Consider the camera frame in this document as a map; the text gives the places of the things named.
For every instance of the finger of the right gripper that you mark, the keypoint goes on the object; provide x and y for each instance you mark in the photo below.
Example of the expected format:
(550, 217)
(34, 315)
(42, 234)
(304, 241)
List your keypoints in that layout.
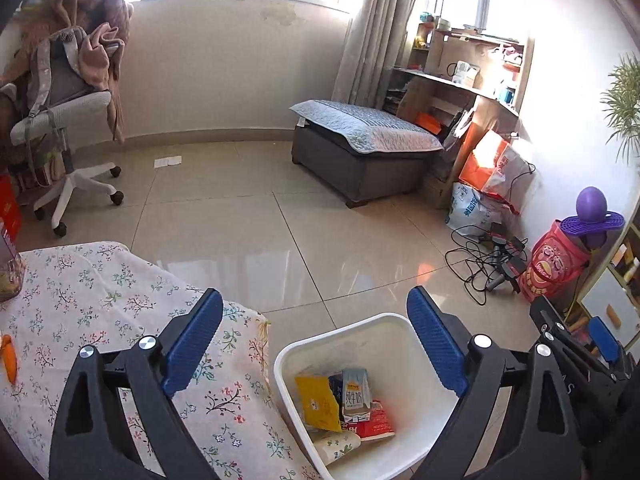
(601, 395)

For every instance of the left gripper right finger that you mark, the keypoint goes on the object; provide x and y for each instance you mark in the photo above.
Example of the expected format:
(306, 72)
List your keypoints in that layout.
(538, 437)

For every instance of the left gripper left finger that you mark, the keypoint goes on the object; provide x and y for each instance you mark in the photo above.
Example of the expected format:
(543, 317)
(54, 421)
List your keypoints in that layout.
(91, 438)

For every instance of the yellow snack wrapper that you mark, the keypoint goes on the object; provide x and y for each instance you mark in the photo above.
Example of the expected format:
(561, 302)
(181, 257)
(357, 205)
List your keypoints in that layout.
(319, 405)

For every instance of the blue milk carton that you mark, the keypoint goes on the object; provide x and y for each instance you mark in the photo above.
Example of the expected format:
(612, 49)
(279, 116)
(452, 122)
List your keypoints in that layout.
(356, 395)

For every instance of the floral white paper cup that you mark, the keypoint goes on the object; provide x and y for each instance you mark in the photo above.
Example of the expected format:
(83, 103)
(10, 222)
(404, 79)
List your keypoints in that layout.
(336, 445)

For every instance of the blue cardboard box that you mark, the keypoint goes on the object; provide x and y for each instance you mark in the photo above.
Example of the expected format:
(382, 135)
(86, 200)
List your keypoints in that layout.
(336, 386)

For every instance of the white trash bin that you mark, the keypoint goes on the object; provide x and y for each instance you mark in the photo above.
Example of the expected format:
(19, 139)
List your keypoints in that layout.
(400, 376)

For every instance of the wooden cabinet shelf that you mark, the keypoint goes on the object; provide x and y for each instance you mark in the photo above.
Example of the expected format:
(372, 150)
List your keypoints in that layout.
(612, 294)

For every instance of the orange peel piece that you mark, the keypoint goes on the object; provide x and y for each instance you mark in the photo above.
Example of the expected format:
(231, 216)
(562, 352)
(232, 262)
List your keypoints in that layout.
(9, 358)

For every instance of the red snack bucket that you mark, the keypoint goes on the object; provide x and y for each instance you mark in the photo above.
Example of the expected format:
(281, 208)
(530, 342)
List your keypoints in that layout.
(555, 262)

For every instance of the floral tablecloth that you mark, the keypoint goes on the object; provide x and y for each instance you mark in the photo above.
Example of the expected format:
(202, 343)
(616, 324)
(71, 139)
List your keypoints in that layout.
(103, 295)

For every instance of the red snack box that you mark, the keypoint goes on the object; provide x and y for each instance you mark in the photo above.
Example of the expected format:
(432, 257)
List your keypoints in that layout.
(377, 427)

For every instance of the purple bounce ball toy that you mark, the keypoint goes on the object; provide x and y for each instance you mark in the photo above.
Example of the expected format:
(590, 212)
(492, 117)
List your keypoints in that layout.
(593, 220)

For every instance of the clear jar black lid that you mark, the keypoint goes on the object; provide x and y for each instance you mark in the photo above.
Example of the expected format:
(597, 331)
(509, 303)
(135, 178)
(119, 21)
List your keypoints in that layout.
(12, 268)

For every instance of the white blue plastic bag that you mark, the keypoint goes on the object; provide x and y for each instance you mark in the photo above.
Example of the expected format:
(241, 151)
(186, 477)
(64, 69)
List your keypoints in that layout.
(471, 213)

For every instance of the orange white shopping bag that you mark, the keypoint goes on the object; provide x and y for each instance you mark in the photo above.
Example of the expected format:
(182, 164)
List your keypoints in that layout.
(495, 169)

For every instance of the green potted plant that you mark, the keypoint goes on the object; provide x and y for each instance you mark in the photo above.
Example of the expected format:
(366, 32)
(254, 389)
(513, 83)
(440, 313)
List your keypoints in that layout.
(621, 106)

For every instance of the white paper on floor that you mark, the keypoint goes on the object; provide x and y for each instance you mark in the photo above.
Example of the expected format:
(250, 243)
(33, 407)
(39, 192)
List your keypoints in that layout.
(167, 161)

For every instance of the grey storage ottoman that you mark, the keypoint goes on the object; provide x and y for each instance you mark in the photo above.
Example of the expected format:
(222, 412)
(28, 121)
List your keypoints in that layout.
(358, 178)

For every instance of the white office chair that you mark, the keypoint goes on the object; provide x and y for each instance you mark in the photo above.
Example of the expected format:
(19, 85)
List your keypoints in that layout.
(51, 127)

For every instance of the quilted blue cover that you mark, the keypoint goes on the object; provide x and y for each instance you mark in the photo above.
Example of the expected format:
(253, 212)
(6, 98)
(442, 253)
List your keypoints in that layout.
(368, 130)

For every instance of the wooden desk shelf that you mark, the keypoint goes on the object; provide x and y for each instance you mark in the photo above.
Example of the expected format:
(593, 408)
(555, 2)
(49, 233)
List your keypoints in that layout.
(459, 81)

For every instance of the grey backpack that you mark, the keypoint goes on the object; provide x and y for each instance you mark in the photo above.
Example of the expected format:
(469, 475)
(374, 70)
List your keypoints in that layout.
(55, 76)

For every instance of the pink blanket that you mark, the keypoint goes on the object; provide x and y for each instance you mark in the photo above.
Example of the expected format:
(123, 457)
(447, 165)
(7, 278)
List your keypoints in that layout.
(100, 61)

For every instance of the beige curtain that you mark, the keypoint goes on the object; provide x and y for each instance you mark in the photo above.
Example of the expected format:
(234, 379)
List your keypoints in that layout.
(375, 42)

